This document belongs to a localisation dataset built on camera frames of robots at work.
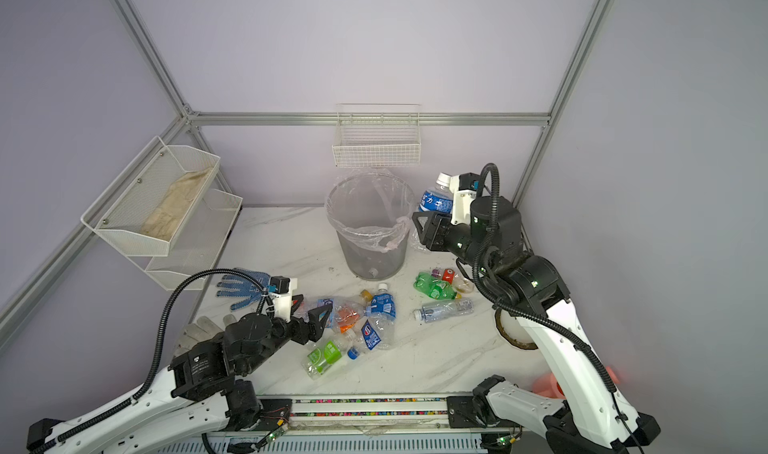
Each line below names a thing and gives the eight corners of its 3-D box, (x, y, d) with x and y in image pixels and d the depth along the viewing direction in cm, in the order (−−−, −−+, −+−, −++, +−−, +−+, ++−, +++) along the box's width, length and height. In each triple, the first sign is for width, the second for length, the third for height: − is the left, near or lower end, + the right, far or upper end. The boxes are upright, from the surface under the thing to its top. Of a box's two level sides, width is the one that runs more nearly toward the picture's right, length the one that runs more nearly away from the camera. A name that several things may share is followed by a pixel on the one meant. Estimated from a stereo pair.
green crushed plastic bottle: (413, 289, 98) (414, 281, 94) (418, 278, 101) (419, 270, 97) (453, 304, 95) (455, 297, 91) (457, 292, 97) (459, 285, 93)
